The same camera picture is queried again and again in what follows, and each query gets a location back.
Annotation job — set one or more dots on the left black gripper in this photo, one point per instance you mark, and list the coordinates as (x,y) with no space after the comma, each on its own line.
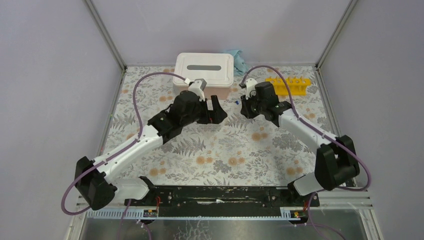
(215,116)

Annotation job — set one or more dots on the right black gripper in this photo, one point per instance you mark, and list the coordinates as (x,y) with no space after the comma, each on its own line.
(245,110)

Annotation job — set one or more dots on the pink plastic bin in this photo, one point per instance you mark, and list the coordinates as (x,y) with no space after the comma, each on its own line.
(222,93)

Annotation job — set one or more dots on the yellow test tube rack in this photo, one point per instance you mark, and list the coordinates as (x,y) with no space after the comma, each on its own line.
(297,86)

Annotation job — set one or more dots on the light blue cloth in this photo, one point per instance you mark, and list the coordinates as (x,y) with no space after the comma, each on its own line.
(239,65)

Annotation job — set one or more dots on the white plastic bin lid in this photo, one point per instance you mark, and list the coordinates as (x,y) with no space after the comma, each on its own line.
(217,69)

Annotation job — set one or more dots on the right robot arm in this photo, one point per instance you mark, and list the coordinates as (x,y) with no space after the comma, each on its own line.
(334,160)

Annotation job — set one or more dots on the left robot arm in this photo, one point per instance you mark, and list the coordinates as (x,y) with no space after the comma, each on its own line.
(95,179)

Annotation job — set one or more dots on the floral table mat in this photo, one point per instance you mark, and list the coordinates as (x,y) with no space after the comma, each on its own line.
(236,152)

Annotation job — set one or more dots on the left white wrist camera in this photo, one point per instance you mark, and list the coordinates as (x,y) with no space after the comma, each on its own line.
(197,87)

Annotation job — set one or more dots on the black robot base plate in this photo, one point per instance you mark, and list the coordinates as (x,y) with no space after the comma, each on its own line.
(222,201)

